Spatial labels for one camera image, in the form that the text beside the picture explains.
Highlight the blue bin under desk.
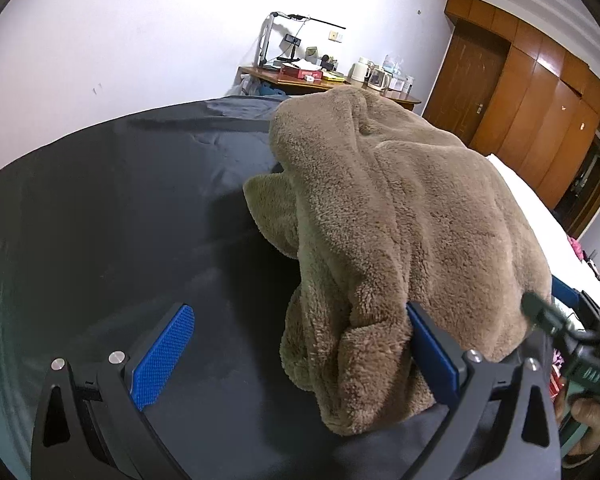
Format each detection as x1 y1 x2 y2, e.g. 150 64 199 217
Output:
257 81 287 96

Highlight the yellow box on desk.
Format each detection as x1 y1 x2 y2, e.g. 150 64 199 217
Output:
322 72 346 82

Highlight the brown wooden wardrobe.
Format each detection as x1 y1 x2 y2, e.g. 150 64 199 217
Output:
424 0 600 235

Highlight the brown fleece sweater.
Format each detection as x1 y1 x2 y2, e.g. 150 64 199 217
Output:
244 87 552 436

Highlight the white plastic bag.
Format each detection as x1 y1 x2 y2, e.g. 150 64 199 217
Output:
225 73 260 96

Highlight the person's right hand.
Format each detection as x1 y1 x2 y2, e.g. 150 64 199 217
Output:
568 398 600 456

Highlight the white pillow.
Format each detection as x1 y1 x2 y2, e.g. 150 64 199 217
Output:
486 154 600 307

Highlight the red box on desk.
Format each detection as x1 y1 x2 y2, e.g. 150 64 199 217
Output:
280 64 323 82

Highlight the white thermos bottle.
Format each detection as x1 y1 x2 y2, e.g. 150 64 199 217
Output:
349 58 370 84

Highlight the wooden desk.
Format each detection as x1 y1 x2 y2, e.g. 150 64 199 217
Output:
238 66 422 110

